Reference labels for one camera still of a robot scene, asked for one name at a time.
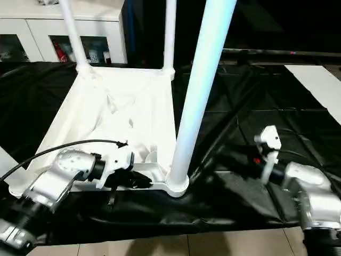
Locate white plastic table top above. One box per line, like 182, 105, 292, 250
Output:
8, 67, 190, 199

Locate white plastic table leg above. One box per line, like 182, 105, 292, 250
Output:
0, 146, 18, 172
163, 0, 177, 75
166, 0, 238, 193
59, 0, 92, 75

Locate black mat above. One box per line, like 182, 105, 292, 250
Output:
0, 58, 341, 246

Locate red bottle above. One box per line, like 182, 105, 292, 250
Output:
53, 44, 63, 63

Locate white cabinet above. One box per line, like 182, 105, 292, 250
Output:
0, 0, 127, 65

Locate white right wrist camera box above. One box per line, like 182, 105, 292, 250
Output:
254, 126, 283, 185

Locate silver metal rail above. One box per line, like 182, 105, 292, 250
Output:
221, 49, 341, 59

